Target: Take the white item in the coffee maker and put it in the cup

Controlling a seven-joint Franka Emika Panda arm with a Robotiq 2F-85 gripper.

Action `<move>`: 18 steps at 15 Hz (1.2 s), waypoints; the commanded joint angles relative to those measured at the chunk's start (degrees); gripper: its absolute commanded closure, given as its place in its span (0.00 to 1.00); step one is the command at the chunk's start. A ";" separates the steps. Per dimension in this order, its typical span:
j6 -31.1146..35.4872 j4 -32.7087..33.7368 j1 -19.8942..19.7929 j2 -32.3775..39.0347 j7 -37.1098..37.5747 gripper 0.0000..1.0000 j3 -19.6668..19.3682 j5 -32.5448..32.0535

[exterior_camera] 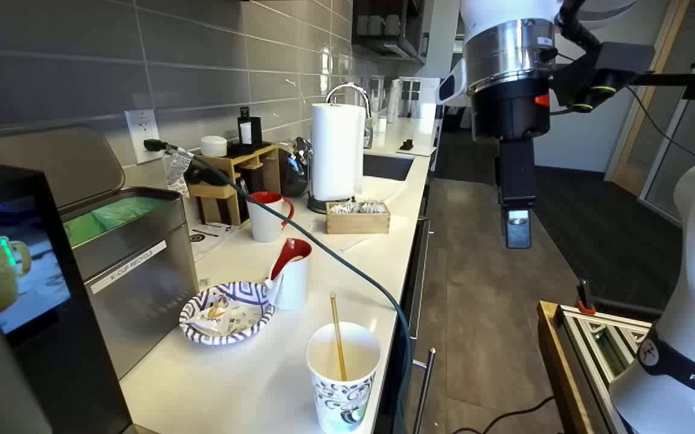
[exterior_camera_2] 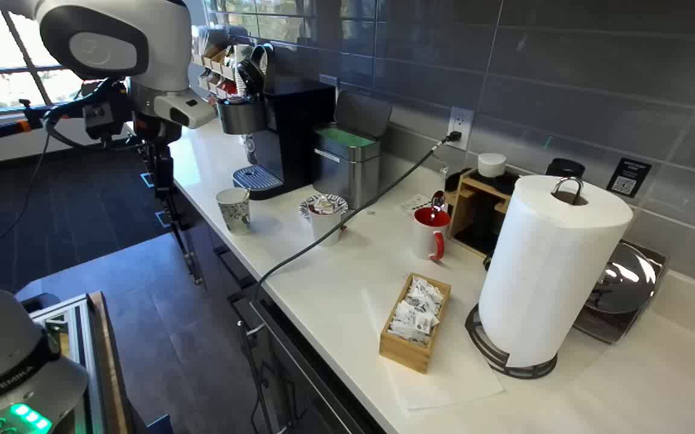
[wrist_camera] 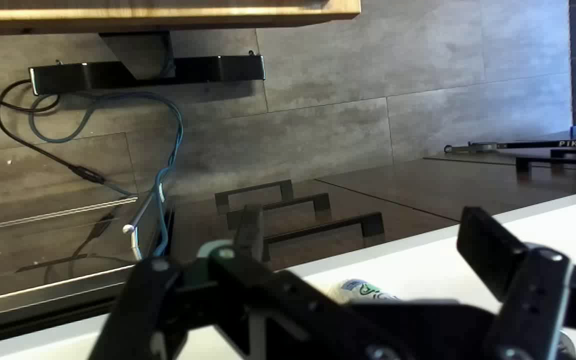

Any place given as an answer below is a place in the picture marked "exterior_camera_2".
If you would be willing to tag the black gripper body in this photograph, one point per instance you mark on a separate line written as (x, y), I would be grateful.
(159, 131)

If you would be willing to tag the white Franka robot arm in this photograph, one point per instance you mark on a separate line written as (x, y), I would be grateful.
(167, 49)

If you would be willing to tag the patterned paper cup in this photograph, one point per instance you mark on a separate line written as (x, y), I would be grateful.
(236, 210)

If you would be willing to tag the black pod coffee maker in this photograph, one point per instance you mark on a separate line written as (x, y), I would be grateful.
(303, 122)

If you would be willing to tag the small white cup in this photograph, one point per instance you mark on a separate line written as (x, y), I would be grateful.
(492, 164)

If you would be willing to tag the black tripod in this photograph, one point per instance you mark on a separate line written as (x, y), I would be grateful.
(179, 233)

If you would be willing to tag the blue patterned paper bowl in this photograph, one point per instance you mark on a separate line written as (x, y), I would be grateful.
(324, 215)

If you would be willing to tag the steel bin with green liner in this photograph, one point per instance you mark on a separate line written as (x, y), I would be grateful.
(352, 172)

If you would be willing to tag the dark base cabinet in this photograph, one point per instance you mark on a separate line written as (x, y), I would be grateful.
(229, 353)

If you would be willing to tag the white mug with red inside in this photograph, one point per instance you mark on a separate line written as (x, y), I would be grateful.
(430, 233)

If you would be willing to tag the white sugar packet pile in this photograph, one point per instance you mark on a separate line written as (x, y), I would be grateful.
(416, 310)

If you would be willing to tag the wooden packet box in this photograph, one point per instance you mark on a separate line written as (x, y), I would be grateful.
(402, 353)

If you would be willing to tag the wooden countertop organizer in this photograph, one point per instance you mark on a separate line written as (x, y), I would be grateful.
(476, 207)

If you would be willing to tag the white paper towel roll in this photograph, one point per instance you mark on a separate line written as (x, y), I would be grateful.
(550, 274)

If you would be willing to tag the black paper towel holder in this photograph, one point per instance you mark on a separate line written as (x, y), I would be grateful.
(526, 372)

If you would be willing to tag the black QR code sign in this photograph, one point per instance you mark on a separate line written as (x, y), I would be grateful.
(629, 176)

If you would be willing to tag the aluminium frame robot cart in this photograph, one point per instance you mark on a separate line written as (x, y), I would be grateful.
(84, 353)

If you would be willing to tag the white wall outlet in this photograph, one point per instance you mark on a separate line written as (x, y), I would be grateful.
(462, 122)

